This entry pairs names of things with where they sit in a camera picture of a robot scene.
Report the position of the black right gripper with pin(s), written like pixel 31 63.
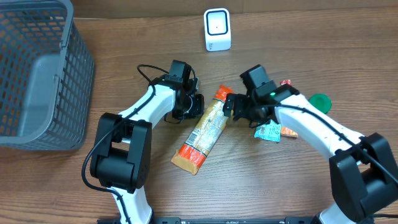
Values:
pixel 237 106

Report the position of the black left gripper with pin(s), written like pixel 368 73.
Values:
pixel 189 106

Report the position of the teal tissue pack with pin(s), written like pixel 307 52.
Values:
pixel 270 131

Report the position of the orange pasta package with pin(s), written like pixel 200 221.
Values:
pixel 194 151

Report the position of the orange tissue pack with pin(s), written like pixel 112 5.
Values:
pixel 287 132

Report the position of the red snack stick pack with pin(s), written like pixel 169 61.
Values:
pixel 286 82

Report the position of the green lid jar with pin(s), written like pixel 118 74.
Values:
pixel 321 102

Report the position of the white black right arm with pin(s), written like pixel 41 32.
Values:
pixel 363 170

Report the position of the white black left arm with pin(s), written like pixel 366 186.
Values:
pixel 119 161

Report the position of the white barcode scanner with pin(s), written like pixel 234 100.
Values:
pixel 217 29

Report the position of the grey plastic basket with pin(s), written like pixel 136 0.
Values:
pixel 47 77

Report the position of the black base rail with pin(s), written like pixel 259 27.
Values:
pixel 286 220

